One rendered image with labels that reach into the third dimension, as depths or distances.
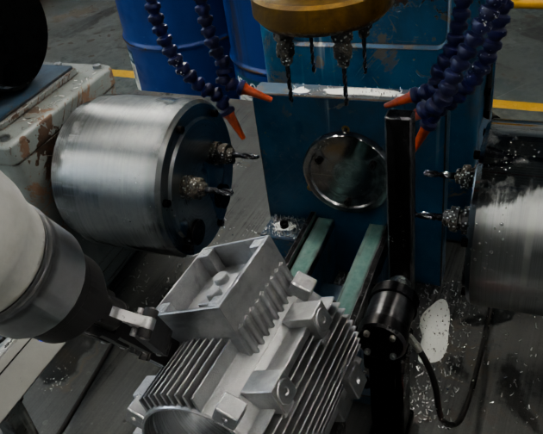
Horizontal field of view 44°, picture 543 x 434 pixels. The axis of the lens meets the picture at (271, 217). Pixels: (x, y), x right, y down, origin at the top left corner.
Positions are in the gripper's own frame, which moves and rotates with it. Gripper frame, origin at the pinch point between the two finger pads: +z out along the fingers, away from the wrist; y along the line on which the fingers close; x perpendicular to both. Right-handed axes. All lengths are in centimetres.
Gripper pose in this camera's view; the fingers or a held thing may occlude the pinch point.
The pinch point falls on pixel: (155, 346)
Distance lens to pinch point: 70.5
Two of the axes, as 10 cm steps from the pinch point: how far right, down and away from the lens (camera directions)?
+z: 2.9, 4.0, 8.7
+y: -9.3, -1.2, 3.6
